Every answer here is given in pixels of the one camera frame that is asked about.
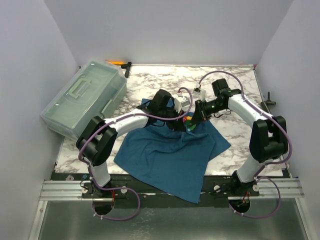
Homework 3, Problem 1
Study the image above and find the purple cable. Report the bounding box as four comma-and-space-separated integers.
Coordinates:
78, 86, 193, 221
197, 70, 293, 219

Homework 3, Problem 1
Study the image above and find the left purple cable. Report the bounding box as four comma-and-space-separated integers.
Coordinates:
78, 86, 193, 221

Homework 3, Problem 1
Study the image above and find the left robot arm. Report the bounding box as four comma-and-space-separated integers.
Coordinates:
76, 87, 193, 198

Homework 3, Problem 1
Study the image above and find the black clamp bar right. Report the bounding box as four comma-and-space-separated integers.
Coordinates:
260, 91, 277, 112

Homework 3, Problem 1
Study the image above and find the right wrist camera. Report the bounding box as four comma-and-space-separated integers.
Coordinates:
193, 87, 206, 101

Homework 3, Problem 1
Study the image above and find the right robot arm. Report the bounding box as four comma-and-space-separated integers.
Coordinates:
190, 78, 289, 196

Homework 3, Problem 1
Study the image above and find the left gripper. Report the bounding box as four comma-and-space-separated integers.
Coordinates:
158, 105, 186, 132

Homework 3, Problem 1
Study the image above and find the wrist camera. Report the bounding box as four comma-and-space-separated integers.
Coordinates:
193, 87, 206, 101
173, 93, 191, 113

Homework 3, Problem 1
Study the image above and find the blue t-shirt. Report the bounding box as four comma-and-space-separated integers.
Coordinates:
113, 97, 232, 205

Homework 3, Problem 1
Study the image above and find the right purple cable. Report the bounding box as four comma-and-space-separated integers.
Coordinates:
197, 70, 293, 219

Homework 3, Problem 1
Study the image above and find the colourful plush flower brooch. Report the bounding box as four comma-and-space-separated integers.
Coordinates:
182, 116, 197, 132

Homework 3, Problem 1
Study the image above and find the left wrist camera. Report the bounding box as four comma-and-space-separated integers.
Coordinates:
173, 93, 191, 113

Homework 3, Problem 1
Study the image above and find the aluminium rail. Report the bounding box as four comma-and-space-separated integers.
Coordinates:
39, 179, 305, 202

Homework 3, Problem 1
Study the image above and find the orange tool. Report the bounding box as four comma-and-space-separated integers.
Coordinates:
106, 60, 126, 65

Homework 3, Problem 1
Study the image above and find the clear plastic storage box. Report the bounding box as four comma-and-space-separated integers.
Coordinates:
40, 60, 127, 140

